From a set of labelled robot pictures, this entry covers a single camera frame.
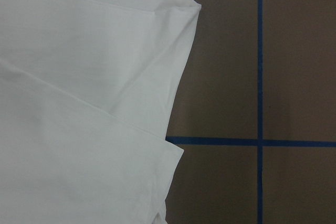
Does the white long-sleeve printed shirt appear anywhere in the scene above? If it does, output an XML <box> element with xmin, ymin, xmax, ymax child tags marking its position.
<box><xmin>1</xmin><ymin>0</ymin><xmax>201</xmax><ymax>223</ymax></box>

